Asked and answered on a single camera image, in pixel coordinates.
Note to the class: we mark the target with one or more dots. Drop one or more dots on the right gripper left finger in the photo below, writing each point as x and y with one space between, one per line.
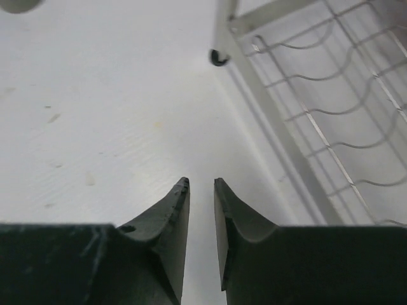
139 262

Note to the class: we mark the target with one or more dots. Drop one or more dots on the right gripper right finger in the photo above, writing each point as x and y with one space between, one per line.
261 262

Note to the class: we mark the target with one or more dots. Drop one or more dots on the steel dish rack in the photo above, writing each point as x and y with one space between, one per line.
323 86

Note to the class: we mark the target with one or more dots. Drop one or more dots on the small taupe mug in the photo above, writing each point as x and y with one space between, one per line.
19 6

